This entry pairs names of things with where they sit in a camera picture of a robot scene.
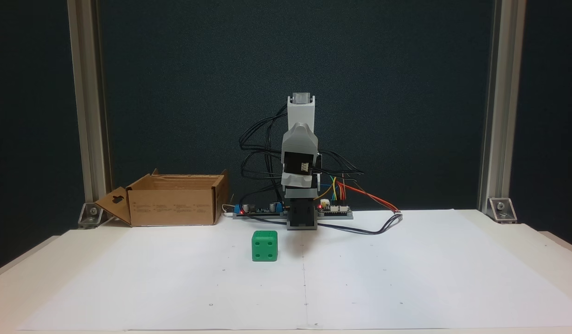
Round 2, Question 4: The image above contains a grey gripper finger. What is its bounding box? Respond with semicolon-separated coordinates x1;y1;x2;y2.
283;123;319;142

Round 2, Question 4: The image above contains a green die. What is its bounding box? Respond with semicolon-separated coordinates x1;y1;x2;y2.
251;230;278;262

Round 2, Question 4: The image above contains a blue circuit board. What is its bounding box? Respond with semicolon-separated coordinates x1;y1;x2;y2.
233;202;289;219

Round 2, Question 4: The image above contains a circuit board with white connectors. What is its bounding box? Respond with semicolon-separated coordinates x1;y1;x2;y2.
316;199;353;219

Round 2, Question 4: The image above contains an open cardboard box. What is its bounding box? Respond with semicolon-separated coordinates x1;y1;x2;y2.
95;169;230;227

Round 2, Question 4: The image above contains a black motor cable bundle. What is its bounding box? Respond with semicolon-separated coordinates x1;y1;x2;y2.
239;104;365;205

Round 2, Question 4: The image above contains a yellow jumper wire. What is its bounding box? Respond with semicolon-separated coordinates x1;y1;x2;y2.
320;176;338;202

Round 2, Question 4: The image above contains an orange jumper wire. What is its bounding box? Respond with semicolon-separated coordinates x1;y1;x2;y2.
336;180;401;214

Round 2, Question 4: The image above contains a dark cable on table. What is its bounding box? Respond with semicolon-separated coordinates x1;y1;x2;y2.
242;212;403;235

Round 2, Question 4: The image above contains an aluminium frame post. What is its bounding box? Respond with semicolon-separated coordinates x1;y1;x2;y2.
477;0;527;212
67;0;111;206

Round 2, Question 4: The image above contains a metal corner bracket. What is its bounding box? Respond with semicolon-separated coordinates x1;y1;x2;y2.
78;202;104;229
488;198;517;224

